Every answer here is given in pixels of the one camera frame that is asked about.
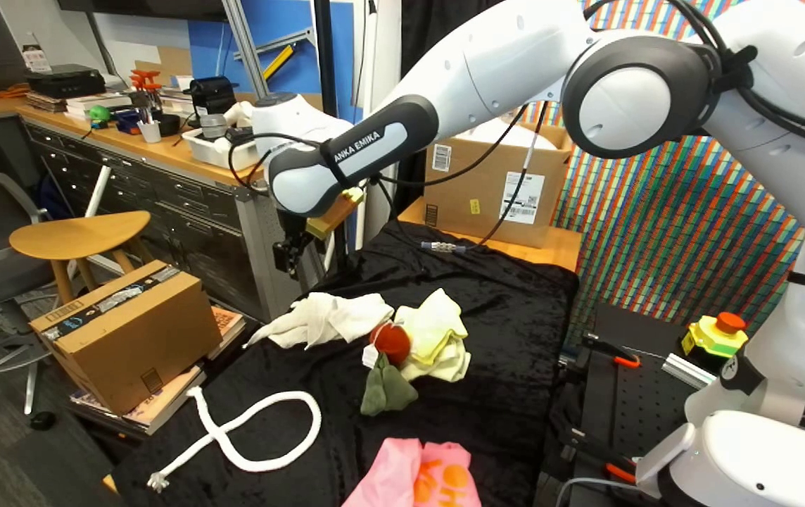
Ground cardboard box on floor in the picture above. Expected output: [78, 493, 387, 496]
[31, 262, 222, 413]

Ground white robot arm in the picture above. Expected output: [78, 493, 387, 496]
[271, 0, 805, 275]

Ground black velvet table cloth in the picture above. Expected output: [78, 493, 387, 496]
[105, 221, 584, 507]

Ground pink printed cloth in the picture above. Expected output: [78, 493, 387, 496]
[342, 437, 481, 507]

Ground wooden workbench with drawers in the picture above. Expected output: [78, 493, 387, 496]
[0, 93, 320, 320]

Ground yellow emergency stop button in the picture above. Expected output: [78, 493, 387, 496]
[681, 310, 750, 361]

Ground white tray on bench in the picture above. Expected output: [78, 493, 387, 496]
[183, 128, 264, 168]

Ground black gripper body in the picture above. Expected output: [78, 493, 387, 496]
[274, 221, 318, 279]

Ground yellow microfiber cloth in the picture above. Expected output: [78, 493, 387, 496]
[394, 286, 471, 382]

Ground large cardboard box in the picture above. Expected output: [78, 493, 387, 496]
[422, 117, 575, 245]

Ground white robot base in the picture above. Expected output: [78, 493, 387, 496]
[636, 243, 805, 507]

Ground wooden stool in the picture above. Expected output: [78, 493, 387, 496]
[8, 212, 152, 300]

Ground plush red flower green leaves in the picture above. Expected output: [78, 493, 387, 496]
[361, 323, 416, 416]

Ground white rope loop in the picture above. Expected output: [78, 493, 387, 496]
[143, 382, 323, 496]

